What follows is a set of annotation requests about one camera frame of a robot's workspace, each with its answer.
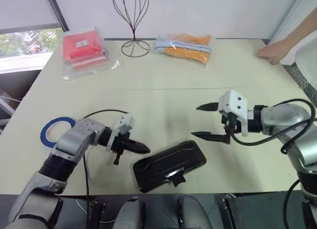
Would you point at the orange and blue bagged cloth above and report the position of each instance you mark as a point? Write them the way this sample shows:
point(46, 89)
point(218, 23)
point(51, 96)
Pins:
point(184, 48)

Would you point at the person's bare forearm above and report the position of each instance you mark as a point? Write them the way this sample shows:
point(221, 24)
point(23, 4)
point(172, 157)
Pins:
point(301, 35)

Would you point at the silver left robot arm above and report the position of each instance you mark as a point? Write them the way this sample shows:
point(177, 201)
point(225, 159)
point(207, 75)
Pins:
point(71, 137)

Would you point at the dark rounded grey shape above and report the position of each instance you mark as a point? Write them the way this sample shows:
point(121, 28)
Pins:
point(130, 212)
point(194, 212)

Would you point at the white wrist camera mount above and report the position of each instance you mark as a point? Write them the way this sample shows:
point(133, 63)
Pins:
point(123, 125)
point(235, 102)

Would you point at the red packets in clear bag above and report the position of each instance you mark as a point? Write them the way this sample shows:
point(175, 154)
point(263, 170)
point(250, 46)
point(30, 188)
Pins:
point(81, 46)

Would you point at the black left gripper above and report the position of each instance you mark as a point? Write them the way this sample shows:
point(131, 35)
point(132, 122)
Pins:
point(121, 143)

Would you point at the white roller window blind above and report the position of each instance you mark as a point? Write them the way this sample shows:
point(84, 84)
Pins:
point(24, 8)

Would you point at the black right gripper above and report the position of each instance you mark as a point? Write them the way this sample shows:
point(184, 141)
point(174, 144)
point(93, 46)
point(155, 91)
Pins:
point(229, 126)

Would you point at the black box with silver edge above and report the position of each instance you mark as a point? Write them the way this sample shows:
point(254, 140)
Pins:
point(232, 211)

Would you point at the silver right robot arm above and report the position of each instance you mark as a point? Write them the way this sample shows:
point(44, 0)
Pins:
point(284, 117)

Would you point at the blue tape roll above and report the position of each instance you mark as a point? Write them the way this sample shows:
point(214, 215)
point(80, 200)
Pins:
point(45, 134)

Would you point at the black screwdriver bit case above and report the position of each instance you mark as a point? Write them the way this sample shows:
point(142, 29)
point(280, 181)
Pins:
point(168, 162)

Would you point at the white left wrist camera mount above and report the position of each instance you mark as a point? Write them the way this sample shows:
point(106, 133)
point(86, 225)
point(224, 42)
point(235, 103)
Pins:
point(123, 125)

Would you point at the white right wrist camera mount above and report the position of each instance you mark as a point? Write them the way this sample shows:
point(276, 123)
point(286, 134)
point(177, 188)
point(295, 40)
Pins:
point(235, 102)

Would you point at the person's bare hand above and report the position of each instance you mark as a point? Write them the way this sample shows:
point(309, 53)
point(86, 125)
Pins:
point(271, 51)

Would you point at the black box under table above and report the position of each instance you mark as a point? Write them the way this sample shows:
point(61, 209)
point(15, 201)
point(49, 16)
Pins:
point(97, 214)

